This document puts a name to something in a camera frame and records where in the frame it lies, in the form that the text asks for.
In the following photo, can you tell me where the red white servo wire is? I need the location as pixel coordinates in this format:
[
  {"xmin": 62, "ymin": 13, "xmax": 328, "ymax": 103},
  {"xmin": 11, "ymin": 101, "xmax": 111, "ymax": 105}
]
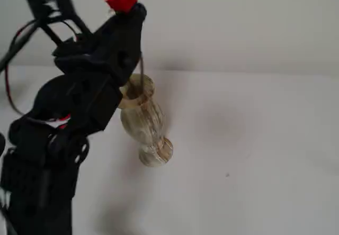
[{"xmin": 4, "ymin": 25, "xmax": 27, "ymax": 115}]

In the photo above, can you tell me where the marbled onyx stone vase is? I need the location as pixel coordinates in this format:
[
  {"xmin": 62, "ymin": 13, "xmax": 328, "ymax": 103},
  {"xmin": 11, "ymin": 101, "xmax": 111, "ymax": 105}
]
[{"xmin": 118, "ymin": 73, "xmax": 174, "ymax": 168}]

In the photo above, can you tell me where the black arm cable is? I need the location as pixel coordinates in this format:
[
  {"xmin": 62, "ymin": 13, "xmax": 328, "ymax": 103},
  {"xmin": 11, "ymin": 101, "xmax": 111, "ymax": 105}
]
[{"xmin": 0, "ymin": 17, "xmax": 76, "ymax": 73}]

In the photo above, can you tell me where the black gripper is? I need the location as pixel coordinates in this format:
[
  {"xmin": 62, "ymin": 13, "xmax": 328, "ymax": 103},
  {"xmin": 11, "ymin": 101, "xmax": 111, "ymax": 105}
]
[{"xmin": 52, "ymin": 3, "xmax": 148, "ymax": 88}]

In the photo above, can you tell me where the black wrapped cable bundle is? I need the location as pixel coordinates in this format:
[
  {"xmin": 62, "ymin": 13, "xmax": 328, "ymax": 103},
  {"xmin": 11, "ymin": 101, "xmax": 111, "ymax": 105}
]
[{"xmin": 17, "ymin": 0, "xmax": 92, "ymax": 44}]

